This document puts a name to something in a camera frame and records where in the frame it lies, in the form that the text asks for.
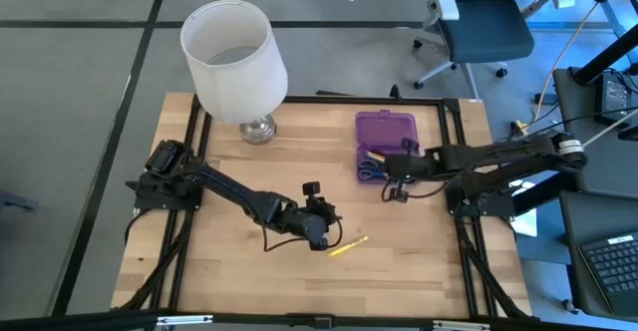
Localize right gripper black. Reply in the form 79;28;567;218
383;149;443;182

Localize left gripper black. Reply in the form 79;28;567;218
282;195;344;253

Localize blue handled scissors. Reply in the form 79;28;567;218
357;157;388;182

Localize yellow highlighter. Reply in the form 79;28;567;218
327;235;371;259

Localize purple plastic supply box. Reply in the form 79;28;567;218
354;110;421;185

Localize white sheet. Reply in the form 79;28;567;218
511;179;538;238

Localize grey office chair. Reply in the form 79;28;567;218
412;0;575;101

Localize white shade silver table lamp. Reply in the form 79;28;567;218
179;0;289;147

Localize black side table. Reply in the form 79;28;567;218
558;189;638;323
551;65;638;193

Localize black power adapter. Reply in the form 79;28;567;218
594;73;634;126

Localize black stand pole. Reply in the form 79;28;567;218
571;35;638;87

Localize black keyboard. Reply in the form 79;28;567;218
576;232;638;318

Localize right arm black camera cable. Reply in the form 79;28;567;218
380;177;451;203

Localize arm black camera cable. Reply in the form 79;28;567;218
380;177;451;203
260;217;346;253

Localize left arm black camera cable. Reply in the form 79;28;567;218
260;217;346;253

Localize black aluminium table frame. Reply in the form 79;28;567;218
0;94;638;331

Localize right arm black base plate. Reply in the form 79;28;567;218
445;179;518;218

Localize black cable bundle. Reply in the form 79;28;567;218
455;214;530;321
115;207;196;313

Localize silver frame bracket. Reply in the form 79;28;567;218
156;314;214;327
432;320;490;331

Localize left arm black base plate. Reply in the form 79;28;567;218
125;169;204;211

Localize yellow hanging cable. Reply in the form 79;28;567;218
511;0;627;136

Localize white cable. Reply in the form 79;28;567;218
580;120;638;149

